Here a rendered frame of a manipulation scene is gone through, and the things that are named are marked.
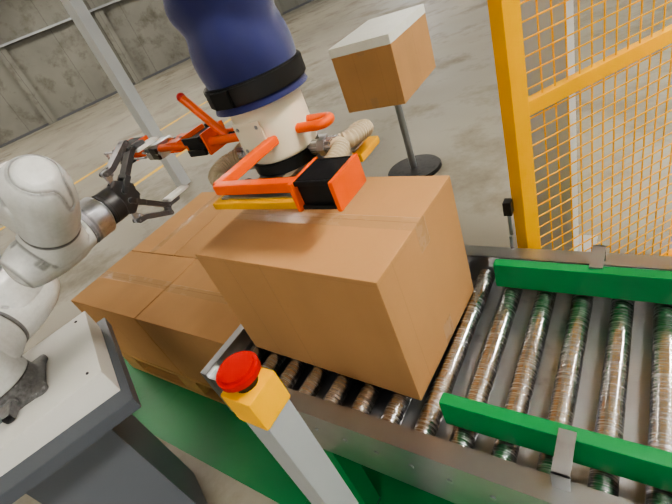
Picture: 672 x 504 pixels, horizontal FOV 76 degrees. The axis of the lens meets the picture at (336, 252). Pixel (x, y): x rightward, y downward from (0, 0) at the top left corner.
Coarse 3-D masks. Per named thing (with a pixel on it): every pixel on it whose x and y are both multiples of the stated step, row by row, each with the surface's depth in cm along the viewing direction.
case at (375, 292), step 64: (384, 192) 111; (448, 192) 107; (256, 256) 107; (320, 256) 97; (384, 256) 89; (448, 256) 111; (256, 320) 127; (320, 320) 106; (384, 320) 91; (448, 320) 114; (384, 384) 110
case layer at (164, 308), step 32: (192, 224) 241; (224, 224) 226; (128, 256) 236; (160, 256) 222; (192, 256) 210; (96, 288) 218; (128, 288) 206; (160, 288) 195; (192, 288) 186; (96, 320) 218; (128, 320) 189; (160, 320) 174; (192, 320) 167; (224, 320) 160; (128, 352) 229; (160, 352) 197; (192, 352) 173
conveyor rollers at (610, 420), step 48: (480, 288) 128; (528, 336) 110; (576, 336) 105; (624, 336) 101; (288, 384) 126; (336, 384) 118; (480, 384) 104; (528, 384) 100; (576, 384) 97; (624, 384) 93; (432, 432) 100
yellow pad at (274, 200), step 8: (216, 200) 107; (224, 200) 105; (232, 200) 103; (240, 200) 102; (248, 200) 100; (256, 200) 98; (264, 200) 97; (272, 200) 95; (280, 200) 94; (288, 200) 93; (216, 208) 107; (224, 208) 105; (232, 208) 103; (240, 208) 102; (248, 208) 100; (256, 208) 99; (264, 208) 97; (272, 208) 96; (280, 208) 95; (288, 208) 93; (296, 208) 92
